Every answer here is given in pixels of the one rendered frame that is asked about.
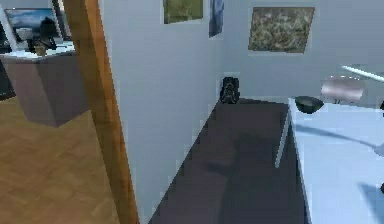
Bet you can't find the dark green bowl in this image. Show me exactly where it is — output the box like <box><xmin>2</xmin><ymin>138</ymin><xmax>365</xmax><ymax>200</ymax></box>
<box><xmin>294</xmin><ymin>95</ymin><xmax>325</xmax><ymax>115</ymax></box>

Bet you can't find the blue framed wall picture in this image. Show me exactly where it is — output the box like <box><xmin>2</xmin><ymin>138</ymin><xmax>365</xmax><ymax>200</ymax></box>
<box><xmin>208</xmin><ymin>0</ymin><xmax>225</xmax><ymax>39</ymax></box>

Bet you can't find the brown wooden door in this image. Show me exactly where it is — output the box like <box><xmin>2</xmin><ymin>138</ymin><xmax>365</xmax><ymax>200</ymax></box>
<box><xmin>61</xmin><ymin>0</ymin><xmax>140</xmax><ymax>224</ymax></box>

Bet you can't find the blue sky framed picture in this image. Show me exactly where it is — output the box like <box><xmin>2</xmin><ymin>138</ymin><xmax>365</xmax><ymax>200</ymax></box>
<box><xmin>3</xmin><ymin>7</ymin><xmax>64</xmax><ymax>52</ymax></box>

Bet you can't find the green framed wall picture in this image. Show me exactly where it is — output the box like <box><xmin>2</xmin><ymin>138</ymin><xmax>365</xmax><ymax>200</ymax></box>
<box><xmin>162</xmin><ymin>0</ymin><xmax>205</xmax><ymax>25</ymax></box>

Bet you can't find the brown speckled framed wall picture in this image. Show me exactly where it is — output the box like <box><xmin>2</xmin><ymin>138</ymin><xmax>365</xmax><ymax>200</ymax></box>
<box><xmin>247</xmin><ymin>6</ymin><xmax>316</xmax><ymax>55</ymax></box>

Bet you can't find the black statue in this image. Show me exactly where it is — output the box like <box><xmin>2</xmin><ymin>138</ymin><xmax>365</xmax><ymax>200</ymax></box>
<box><xmin>27</xmin><ymin>16</ymin><xmax>58</xmax><ymax>53</ymax></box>

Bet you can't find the black backpack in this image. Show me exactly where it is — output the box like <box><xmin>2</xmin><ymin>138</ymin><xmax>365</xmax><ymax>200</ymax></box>
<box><xmin>219</xmin><ymin>76</ymin><xmax>241</xmax><ymax>105</ymax></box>

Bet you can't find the white table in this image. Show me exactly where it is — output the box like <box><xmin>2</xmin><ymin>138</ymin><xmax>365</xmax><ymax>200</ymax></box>
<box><xmin>274</xmin><ymin>97</ymin><xmax>384</xmax><ymax>224</ymax></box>

